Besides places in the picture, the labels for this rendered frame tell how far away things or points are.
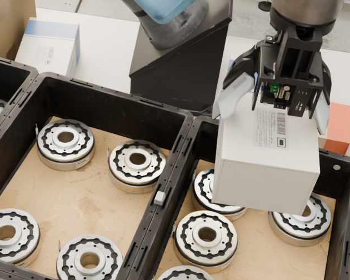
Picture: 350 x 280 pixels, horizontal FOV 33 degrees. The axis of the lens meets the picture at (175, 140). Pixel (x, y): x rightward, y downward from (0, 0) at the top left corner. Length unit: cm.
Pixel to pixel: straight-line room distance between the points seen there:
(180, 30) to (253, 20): 171
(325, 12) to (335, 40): 231
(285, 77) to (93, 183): 51
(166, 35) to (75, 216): 44
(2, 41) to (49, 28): 12
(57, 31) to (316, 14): 91
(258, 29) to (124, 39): 139
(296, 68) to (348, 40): 231
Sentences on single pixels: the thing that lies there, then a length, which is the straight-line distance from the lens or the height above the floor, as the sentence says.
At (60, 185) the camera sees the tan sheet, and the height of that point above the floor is 83.
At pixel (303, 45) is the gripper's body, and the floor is 130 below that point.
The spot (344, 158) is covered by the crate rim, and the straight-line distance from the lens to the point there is 104.
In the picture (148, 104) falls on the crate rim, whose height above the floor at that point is 93.
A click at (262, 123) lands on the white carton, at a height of 113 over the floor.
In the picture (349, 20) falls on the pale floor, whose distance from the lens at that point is 309.
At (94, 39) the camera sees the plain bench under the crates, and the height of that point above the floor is 70.
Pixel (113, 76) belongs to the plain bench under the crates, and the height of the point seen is 70.
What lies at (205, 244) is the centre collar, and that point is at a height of 87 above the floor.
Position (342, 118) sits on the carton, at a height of 77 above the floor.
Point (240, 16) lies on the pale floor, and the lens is 293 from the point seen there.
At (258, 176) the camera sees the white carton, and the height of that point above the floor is 111.
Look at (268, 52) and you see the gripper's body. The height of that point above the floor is 124.
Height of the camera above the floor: 166
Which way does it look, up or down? 47 degrees down
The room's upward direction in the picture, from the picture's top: 7 degrees clockwise
